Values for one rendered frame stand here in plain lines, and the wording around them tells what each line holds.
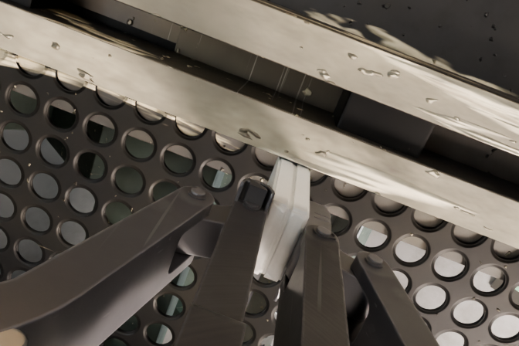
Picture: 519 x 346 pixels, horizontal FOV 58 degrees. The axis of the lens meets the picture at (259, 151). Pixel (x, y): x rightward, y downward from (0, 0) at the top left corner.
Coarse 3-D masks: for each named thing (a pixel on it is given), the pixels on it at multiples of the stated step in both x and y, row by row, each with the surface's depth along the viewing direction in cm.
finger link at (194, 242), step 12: (216, 216) 16; (192, 228) 15; (204, 228) 15; (216, 228) 15; (180, 240) 15; (192, 240) 15; (204, 240) 15; (216, 240) 15; (180, 252) 15; (192, 252) 15; (204, 252) 16
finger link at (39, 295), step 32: (192, 192) 15; (128, 224) 12; (160, 224) 13; (192, 224) 14; (64, 256) 10; (96, 256) 11; (128, 256) 11; (160, 256) 13; (192, 256) 16; (0, 288) 9; (32, 288) 9; (64, 288) 9; (96, 288) 10; (128, 288) 12; (160, 288) 14; (0, 320) 8; (32, 320) 8; (64, 320) 9; (96, 320) 11
